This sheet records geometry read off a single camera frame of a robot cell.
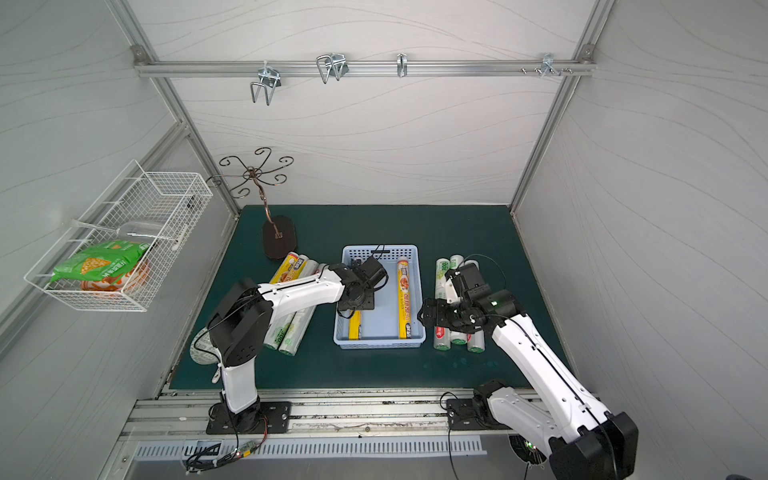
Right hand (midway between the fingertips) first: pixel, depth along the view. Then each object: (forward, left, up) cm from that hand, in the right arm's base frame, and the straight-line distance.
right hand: (435, 316), depth 77 cm
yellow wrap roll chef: (+10, +8, -10) cm, 16 cm away
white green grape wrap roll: (-1, -3, -10) cm, 11 cm away
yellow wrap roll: (+1, +23, -10) cm, 25 cm away
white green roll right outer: (-1, -13, -11) cm, 17 cm away
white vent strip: (-30, +56, -15) cm, 66 cm away
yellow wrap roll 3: (+19, +44, -9) cm, 49 cm away
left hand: (+8, +20, -10) cm, 24 cm away
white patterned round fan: (-8, +65, -11) cm, 66 cm away
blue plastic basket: (+4, +10, -13) cm, 17 cm away
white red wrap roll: (0, +38, -8) cm, 39 cm away
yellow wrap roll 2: (+18, +49, -10) cm, 53 cm away
